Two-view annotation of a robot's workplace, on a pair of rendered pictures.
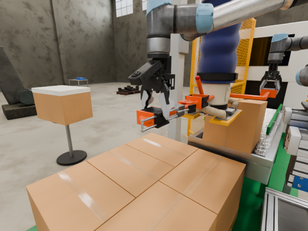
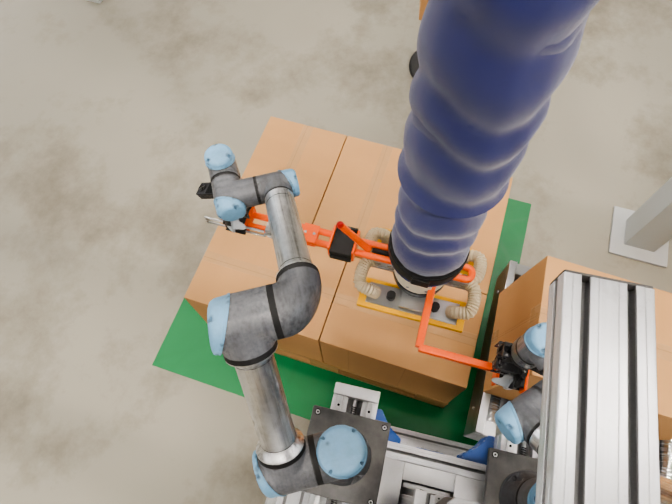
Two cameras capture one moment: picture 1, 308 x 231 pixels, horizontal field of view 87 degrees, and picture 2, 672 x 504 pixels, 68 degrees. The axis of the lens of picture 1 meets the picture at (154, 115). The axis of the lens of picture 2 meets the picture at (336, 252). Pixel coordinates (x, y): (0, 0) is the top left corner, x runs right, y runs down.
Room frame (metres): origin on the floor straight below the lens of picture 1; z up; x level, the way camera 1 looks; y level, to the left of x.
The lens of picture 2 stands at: (0.56, -0.85, 2.51)
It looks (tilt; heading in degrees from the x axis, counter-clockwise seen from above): 65 degrees down; 70
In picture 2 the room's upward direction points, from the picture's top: 3 degrees counter-clockwise
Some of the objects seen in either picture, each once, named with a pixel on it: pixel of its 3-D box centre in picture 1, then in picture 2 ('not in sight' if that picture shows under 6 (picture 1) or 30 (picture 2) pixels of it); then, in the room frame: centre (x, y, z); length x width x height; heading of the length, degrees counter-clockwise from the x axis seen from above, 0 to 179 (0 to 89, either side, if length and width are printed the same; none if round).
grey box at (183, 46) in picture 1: (184, 41); not in sight; (2.44, -0.42, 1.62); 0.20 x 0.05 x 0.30; 139
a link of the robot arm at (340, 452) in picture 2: not in sight; (339, 452); (0.56, -0.78, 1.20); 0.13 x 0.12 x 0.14; 171
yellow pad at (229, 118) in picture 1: (228, 113); (412, 302); (0.95, -0.45, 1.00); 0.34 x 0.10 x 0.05; 141
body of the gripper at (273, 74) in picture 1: (272, 70); (514, 358); (1.06, -0.75, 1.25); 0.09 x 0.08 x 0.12; 141
